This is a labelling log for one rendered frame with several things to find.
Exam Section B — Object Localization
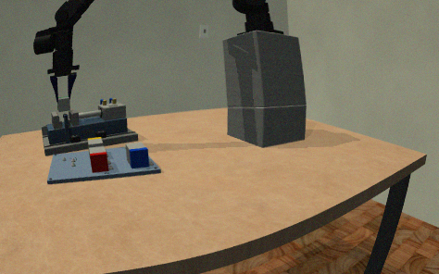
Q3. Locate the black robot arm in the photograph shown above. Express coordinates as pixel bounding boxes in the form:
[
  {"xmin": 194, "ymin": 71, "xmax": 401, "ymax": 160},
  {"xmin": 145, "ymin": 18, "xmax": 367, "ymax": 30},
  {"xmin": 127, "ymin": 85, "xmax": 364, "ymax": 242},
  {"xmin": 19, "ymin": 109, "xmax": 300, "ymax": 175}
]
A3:
[{"xmin": 33, "ymin": 0, "xmax": 283, "ymax": 55}]

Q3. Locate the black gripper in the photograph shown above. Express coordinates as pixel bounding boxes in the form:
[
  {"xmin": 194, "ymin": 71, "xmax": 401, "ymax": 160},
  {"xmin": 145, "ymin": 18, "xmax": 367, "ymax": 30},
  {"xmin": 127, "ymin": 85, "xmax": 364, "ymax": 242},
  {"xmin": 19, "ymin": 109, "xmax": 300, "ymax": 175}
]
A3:
[{"xmin": 47, "ymin": 48, "xmax": 80, "ymax": 102}]

